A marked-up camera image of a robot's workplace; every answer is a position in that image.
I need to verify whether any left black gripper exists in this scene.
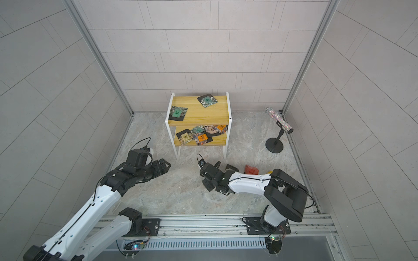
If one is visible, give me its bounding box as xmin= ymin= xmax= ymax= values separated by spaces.
xmin=135 ymin=158 xmax=174 ymax=182

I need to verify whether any red tea bag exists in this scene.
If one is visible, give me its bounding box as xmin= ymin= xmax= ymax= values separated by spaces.
xmin=244 ymin=165 xmax=259 ymax=175

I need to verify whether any green label tea bag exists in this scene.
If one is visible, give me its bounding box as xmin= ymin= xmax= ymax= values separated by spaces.
xmin=168 ymin=106 xmax=188 ymax=121

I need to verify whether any yellow label tea bag floor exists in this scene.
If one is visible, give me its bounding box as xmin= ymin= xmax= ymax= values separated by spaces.
xmin=197 ymin=94 xmax=218 ymax=108

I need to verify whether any white label tea bag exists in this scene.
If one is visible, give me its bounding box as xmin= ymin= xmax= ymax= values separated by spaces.
xmin=225 ymin=164 xmax=239 ymax=172

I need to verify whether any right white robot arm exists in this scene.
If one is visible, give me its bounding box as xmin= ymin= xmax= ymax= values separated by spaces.
xmin=198 ymin=159 xmax=310 ymax=234

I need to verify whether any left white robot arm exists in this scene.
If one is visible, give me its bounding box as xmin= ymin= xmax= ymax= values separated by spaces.
xmin=23 ymin=146 xmax=171 ymax=261

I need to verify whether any yellow label tea bag lower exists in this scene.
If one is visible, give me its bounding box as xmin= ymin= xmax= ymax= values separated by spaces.
xmin=176 ymin=129 xmax=194 ymax=145

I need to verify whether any teal label tea bag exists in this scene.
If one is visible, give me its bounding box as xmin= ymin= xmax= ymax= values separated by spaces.
xmin=190 ymin=126 xmax=206 ymax=135

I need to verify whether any small orange label tea bag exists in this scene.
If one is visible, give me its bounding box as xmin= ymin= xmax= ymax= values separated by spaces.
xmin=205 ymin=125 xmax=228 ymax=137

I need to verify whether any glitter microphone on stand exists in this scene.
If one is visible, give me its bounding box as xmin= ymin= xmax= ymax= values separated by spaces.
xmin=265 ymin=107 xmax=295 ymax=154

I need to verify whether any left circuit board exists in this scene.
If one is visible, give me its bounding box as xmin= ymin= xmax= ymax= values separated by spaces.
xmin=124 ymin=240 xmax=148 ymax=252

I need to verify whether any circuit board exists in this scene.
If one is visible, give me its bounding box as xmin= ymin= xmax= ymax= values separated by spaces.
xmin=265 ymin=237 xmax=283 ymax=255
xmin=124 ymin=240 xmax=148 ymax=252

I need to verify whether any right circuit board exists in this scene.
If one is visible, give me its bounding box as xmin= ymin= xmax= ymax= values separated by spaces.
xmin=265 ymin=237 xmax=283 ymax=255

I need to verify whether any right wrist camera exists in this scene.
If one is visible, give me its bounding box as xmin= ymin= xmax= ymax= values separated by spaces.
xmin=198 ymin=159 xmax=206 ymax=167

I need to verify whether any wooden shelf white frame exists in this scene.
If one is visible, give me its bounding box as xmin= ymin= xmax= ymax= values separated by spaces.
xmin=165 ymin=92 xmax=233 ymax=159

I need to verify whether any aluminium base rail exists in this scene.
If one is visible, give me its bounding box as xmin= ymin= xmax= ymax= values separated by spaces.
xmin=105 ymin=213 xmax=337 ymax=252

